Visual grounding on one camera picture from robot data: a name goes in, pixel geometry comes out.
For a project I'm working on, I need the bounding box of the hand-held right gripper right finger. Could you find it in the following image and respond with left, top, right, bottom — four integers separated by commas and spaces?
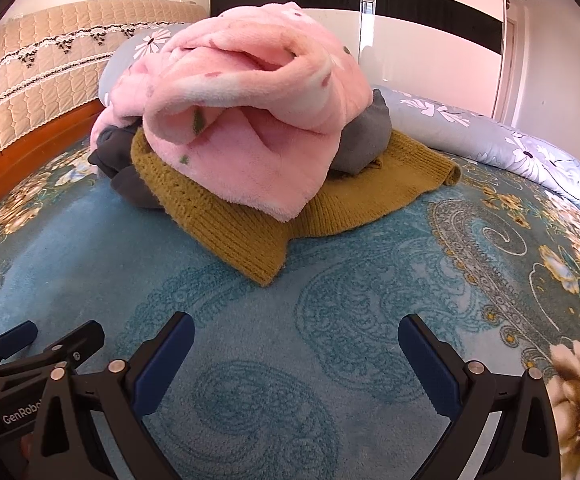
398, 313, 564, 480

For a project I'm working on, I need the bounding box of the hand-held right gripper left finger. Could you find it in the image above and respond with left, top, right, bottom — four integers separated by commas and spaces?
28, 311, 195, 480

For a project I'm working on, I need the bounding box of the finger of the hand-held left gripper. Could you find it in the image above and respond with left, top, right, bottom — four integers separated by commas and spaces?
0, 321, 39, 367
0, 321, 106, 396

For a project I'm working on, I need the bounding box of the pink fleece garment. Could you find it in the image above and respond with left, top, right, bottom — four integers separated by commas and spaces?
90, 2, 377, 223

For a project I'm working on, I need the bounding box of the teal floral blanket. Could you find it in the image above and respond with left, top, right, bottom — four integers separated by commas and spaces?
0, 130, 580, 480

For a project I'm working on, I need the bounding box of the mustard knitted sweater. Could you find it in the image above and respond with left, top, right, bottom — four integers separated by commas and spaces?
130, 127, 463, 288

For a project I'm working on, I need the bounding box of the wooden headboard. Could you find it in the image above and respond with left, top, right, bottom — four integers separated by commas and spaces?
0, 97, 105, 206

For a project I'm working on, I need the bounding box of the grey garment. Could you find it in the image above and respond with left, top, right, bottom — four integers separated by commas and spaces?
88, 89, 393, 209

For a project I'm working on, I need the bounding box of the beige quilted headboard cover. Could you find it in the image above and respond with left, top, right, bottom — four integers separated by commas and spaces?
0, 0, 207, 181

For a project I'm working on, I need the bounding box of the white wardrobe with black stripe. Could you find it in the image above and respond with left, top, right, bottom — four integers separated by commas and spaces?
210, 0, 516, 121

